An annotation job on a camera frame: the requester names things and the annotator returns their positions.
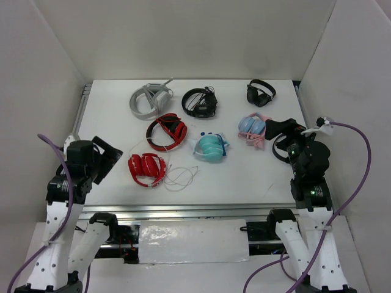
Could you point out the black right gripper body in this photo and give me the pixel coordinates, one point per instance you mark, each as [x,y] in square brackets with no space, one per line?
[296,166]

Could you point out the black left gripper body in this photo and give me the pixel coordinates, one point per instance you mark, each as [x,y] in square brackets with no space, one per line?
[92,168]

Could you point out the red headphones with white cable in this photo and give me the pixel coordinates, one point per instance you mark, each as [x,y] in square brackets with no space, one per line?
[147,165]

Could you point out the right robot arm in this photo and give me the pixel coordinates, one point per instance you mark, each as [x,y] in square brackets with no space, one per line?
[309,239]

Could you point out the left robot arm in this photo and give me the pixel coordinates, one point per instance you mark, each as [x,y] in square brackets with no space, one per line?
[59,267]

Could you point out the black on-ear headphones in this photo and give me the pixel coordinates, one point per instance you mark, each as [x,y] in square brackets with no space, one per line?
[275,148]

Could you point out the pink and blue headphones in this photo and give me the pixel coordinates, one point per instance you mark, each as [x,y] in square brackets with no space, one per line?
[252,129]

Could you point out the black folded headphones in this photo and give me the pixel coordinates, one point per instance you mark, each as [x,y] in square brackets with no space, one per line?
[260,93]

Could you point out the teal and white headphones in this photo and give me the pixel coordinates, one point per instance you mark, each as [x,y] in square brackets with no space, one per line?
[209,147]

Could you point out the grey white headphones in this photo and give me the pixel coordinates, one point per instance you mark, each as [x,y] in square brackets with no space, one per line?
[158,95]

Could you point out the red and black headphones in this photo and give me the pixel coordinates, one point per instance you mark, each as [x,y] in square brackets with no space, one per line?
[173,126]

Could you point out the black headphones with display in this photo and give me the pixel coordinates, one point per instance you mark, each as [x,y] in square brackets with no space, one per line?
[200,102]

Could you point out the silver foil covered plate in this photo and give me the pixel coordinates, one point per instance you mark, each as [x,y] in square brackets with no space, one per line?
[192,241]

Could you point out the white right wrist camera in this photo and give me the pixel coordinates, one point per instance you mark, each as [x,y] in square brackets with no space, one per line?
[320,126]

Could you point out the aluminium front rail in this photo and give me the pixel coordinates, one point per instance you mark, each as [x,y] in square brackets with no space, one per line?
[129,213]

